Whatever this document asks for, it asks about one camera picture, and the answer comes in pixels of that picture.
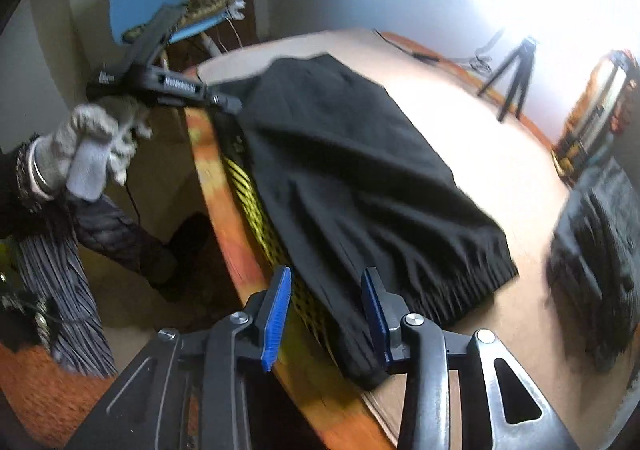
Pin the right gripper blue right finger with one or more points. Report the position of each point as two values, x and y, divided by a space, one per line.
379 313

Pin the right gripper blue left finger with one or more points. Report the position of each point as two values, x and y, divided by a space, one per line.
272 316

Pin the black shorts with yellow stripes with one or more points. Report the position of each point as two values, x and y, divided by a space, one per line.
347 183

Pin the left hand in grey glove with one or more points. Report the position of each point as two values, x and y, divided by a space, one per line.
93 146

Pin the blue plastic chair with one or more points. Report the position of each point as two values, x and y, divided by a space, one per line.
150 0

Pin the striped grey garment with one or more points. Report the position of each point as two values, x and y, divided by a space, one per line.
46 246

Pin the folded dark grey pants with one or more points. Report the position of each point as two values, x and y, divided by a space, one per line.
594 258

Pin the folded silver tripod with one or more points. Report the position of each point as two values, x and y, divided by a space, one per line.
592 113

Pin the left forearm with bracelets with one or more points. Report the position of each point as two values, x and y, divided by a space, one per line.
20 189

